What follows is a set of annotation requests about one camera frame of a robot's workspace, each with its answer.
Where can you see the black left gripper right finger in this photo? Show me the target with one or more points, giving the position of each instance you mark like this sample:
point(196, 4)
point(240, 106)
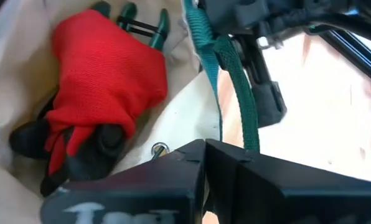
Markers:
point(297, 199)

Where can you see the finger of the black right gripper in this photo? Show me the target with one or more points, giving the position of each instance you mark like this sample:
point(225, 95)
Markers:
point(268, 102)

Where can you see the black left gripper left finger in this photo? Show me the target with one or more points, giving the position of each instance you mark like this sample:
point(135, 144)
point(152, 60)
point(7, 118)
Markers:
point(135, 193)

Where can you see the beige green gardening bag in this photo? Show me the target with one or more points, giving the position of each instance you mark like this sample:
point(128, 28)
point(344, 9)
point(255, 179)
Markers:
point(185, 112)

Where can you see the red black gardening glove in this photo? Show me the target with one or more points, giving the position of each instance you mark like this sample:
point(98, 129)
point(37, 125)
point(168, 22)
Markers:
point(104, 77)

